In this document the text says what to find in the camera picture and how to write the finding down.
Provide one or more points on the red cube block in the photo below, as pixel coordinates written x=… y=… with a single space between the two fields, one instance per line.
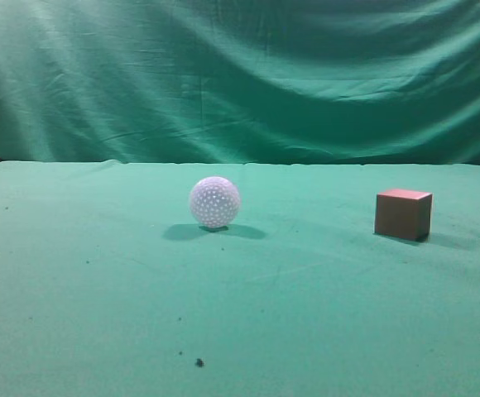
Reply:
x=403 y=214

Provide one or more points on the white dimpled ball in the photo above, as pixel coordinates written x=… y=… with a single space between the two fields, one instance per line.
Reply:
x=214 y=202

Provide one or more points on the green backdrop cloth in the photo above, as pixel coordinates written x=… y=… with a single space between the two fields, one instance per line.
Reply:
x=272 y=82

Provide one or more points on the green table cloth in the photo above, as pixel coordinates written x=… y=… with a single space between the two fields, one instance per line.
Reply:
x=110 y=287

